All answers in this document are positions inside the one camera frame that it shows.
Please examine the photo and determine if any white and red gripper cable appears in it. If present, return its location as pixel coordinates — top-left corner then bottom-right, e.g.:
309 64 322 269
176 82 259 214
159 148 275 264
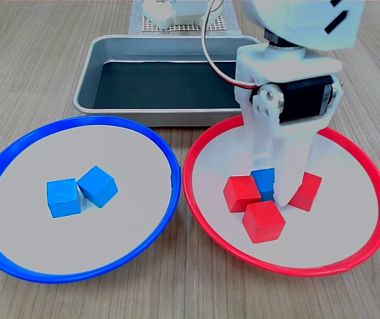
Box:
201 0 260 90

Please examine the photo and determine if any black tray mat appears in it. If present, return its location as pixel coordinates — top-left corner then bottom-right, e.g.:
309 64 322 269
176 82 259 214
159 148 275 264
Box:
92 60 244 110

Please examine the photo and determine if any red-rimmed white plate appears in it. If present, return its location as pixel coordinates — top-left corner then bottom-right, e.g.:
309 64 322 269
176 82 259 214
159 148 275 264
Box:
182 112 380 278

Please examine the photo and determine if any blue-rimmed white plate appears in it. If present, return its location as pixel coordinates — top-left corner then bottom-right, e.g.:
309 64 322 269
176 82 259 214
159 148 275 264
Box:
0 115 181 284

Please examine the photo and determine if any steel tray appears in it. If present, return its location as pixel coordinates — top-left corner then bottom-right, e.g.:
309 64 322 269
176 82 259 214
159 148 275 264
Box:
72 34 263 128

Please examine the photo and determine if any blue cube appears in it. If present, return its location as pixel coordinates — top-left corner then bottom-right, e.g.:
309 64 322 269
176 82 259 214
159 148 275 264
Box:
251 167 276 203
46 177 82 219
76 165 119 209

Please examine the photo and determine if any red cube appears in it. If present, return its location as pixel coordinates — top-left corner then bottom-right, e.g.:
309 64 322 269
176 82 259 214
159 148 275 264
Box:
242 200 286 245
289 171 323 213
223 175 262 213

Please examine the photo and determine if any pale perforated base plate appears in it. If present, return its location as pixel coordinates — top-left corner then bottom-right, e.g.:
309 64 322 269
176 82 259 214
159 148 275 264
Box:
142 3 227 33

